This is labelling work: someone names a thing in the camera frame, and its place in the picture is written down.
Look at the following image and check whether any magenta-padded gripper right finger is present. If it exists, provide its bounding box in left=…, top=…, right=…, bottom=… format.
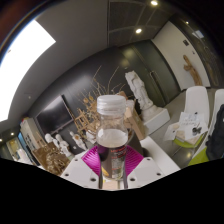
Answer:
left=121, top=144, right=165, bottom=190

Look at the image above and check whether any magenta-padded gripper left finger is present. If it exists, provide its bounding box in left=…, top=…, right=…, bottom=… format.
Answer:
left=59, top=144, right=103, bottom=190

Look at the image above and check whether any clear plastic drink bottle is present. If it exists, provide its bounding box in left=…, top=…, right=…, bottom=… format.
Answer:
left=95, top=94, right=130, bottom=182

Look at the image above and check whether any small white figurine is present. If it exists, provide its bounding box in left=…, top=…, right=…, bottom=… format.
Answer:
left=44, top=132, right=56, bottom=145

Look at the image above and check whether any wooden easel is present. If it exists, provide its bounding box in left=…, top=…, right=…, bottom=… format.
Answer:
left=68, top=106, right=98, bottom=138

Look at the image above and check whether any green seat cushion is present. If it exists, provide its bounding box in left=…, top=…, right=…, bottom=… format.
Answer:
left=188, top=146, right=210, bottom=167
left=173, top=134, right=204, bottom=149

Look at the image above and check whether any cardboard box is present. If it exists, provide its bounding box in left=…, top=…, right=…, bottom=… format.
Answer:
left=116, top=90, right=146, bottom=141

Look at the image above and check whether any white cabinet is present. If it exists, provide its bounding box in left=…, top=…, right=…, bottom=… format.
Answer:
left=19, top=117, right=46, bottom=151

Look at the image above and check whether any stack of papers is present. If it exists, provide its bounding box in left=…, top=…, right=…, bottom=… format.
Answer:
left=163, top=111, right=209, bottom=142

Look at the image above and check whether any white stone statue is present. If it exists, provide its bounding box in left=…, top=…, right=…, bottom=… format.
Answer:
left=124, top=70, right=155, bottom=111

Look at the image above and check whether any white shell chair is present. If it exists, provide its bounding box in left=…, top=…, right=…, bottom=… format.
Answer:
left=173, top=85, right=211, bottom=149
left=188, top=88, right=224, bottom=167

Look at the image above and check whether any brown wooden figure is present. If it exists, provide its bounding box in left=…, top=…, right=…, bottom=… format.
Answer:
left=182, top=54, right=203, bottom=87

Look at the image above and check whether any long ceiling light panel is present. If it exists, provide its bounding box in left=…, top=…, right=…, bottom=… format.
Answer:
left=0, top=19, right=57, bottom=123

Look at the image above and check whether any white pedestal block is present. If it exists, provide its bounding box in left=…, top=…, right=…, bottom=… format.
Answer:
left=141, top=105, right=171, bottom=136

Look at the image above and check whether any black wall screen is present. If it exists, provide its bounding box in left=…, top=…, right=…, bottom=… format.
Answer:
left=35, top=94, right=73, bottom=135

